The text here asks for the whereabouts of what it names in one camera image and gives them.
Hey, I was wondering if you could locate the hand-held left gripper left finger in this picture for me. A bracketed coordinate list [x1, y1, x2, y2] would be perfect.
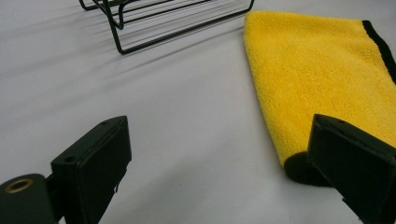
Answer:
[50, 115, 133, 224]

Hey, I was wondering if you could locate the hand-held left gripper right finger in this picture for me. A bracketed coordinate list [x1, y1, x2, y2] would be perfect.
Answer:
[306, 113, 396, 224]

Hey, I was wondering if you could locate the yellow towel with black trim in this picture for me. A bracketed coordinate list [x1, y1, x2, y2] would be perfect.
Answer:
[243, 10, 396, 188]

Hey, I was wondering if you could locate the black wire rack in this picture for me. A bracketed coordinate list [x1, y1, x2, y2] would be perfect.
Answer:
[78, 0, 256, 56]

